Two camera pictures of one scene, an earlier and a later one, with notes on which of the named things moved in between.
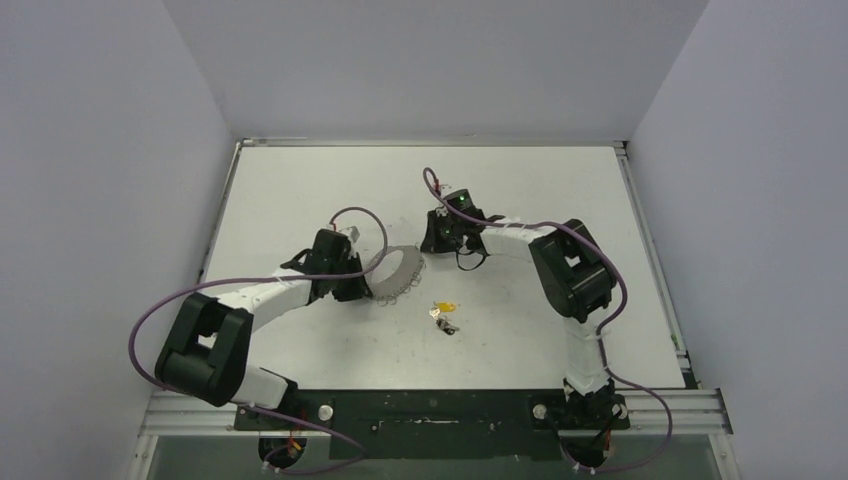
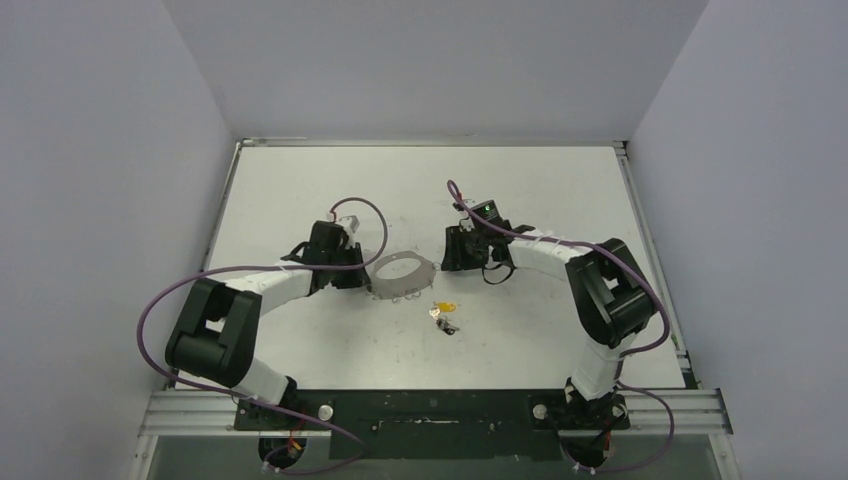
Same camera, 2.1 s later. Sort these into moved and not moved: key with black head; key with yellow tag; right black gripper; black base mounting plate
Moved: right black gripper
Not moved: black base mounting plate; key with black head; key with yellow tag
